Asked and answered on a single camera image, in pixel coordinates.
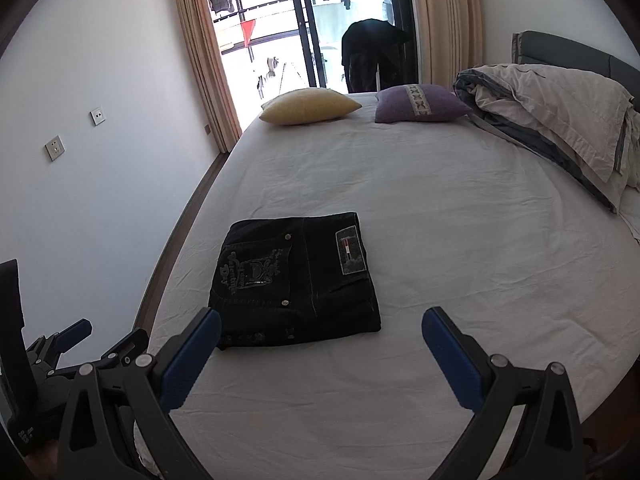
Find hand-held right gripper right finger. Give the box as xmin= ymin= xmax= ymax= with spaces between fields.
xmin=421 ymin=306 xmax=583 ymax=480

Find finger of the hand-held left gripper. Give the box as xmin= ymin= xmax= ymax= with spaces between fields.
xmin=97 ymin=328 xmax=151 ymax=367
xmin=25 ymin=318 xmax=93 ymax=372

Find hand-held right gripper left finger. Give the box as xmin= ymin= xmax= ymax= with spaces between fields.
xmin=57 ymin=307 xmax=222 ymax=480

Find black denim pants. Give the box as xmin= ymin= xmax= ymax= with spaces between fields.
xmin=207 ymin=211 xmax=382 ymax=351

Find bed with white sheet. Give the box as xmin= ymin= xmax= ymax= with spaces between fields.
xmin=135 ymin=87 xmax=640 ymax=480

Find purple cushion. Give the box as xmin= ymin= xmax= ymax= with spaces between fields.
xmin=374 ymin=83 xmax=472 ymax=124

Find beige and grey duvet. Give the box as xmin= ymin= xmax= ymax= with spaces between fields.
xmin=452 ymin=63 xmax=637 ymax=213

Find yellow cushion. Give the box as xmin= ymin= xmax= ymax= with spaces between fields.
xmin=259 ymin=88 xmax=363 ymax=126

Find beige curtain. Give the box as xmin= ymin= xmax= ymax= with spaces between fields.
xmin=170 ymin=0 xmax=243 ymax=153
xmin=407 ymin=0 xmax=485 ymax=91

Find black bag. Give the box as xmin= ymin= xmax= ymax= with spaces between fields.
xmin=341 ymin=18 xmax=408 ymax=93

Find grey bed headboard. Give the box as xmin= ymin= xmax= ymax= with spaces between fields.
xmin=511 ymin=30 xmax=640 ymax=107

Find black framed window door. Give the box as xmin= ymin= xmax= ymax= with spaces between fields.
xmin=202 ymin=0 xmax=418 ymax=93

